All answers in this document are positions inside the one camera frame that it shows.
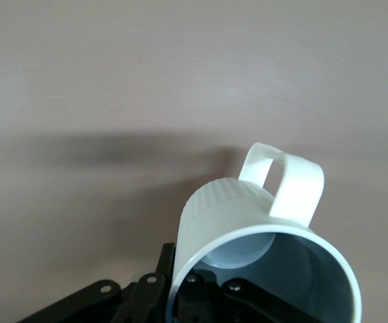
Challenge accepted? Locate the ribbed cream mug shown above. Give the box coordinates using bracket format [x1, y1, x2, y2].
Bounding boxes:
[166, 142, 362, 323]

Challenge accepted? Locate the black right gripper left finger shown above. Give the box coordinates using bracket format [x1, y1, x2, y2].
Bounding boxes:
[17, 242, 177, 323]

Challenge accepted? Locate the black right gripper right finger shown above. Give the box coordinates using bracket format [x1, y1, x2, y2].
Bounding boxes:
[175, 271, 319, 323]

